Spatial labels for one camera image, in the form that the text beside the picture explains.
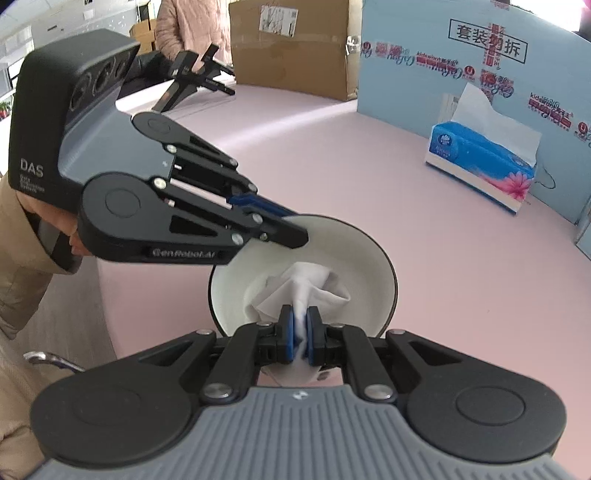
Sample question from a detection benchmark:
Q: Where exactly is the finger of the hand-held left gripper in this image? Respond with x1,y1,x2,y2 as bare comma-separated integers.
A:
154,177,310,253
158,114,299,218

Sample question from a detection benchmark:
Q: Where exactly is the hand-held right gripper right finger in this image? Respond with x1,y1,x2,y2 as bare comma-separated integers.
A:
305,305,463,402

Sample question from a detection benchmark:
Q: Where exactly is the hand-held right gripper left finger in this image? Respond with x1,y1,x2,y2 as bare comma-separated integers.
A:
137,305,296,402

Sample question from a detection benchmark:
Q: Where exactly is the white tissue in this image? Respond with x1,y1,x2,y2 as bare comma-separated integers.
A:
249,261,352,387

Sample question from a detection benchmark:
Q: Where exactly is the white bowl with black rim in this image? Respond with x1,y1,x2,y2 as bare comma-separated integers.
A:
207,214,398,341

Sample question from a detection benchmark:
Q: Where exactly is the person's left forearm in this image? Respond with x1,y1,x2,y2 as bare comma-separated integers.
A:
0,173,96,334

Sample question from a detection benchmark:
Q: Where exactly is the black gripper stand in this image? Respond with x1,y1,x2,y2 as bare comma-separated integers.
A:
152,43,236,114

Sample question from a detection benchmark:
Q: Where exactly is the large brown cardboard box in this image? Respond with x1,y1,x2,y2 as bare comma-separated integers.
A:
228,0,363,103

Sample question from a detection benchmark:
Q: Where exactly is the blue cardboard panel with red tape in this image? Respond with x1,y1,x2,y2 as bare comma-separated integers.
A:
356,0,591,227

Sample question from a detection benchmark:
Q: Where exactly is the blue floral tissue box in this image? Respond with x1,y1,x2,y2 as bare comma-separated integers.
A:
424,82,542,216

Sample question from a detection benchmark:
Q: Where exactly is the chrome chair bar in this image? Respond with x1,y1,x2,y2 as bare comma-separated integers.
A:
23,351,86,374

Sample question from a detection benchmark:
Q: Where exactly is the person's beige coat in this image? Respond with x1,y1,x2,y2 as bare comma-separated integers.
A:
0,323,75,468

